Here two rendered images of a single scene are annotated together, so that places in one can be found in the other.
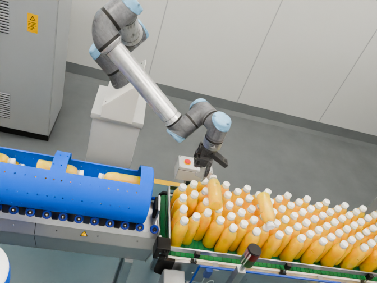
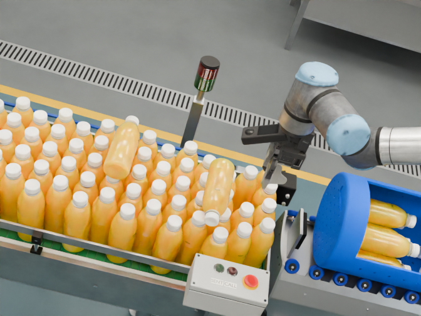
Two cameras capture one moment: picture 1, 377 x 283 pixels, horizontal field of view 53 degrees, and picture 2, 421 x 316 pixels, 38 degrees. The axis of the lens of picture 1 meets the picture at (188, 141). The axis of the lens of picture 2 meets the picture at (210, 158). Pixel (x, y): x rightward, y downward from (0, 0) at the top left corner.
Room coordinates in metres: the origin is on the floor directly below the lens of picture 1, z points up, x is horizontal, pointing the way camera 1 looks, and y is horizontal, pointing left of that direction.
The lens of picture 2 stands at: (2.59, -0.08, 2.36)
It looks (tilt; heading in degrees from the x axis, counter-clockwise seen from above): 44 degrees down; 189
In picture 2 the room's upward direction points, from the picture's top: 19 degrees clockwise
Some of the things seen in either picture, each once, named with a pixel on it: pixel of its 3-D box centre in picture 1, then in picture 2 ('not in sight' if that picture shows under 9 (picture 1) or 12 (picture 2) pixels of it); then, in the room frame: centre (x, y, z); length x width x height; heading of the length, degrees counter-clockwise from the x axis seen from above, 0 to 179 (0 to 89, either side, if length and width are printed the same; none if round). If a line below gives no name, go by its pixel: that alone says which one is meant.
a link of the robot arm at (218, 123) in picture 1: (217, 127); (311, 91); (1.43, -0.10, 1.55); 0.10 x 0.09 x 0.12; 48
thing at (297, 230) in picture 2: (155, 210); (297, 234); (1.33, 0.04, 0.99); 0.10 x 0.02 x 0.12; 16
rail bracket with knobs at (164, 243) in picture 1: (161, 248); (281, 190); (1.15, -0.06, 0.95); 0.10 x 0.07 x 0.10; 16
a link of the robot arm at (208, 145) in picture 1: (212, 142); (298, 116); (1.42, -0.11, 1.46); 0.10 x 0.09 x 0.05; 16
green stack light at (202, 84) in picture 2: (248, 258); (205, 79); (1.09, -0.43, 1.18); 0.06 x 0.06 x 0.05
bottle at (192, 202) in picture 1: (189, 206); (237, 231); (1.43, -0.13, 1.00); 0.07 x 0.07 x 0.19
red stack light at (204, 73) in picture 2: (252, 252); (208, 68); (1.09, -0.43, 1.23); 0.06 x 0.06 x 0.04
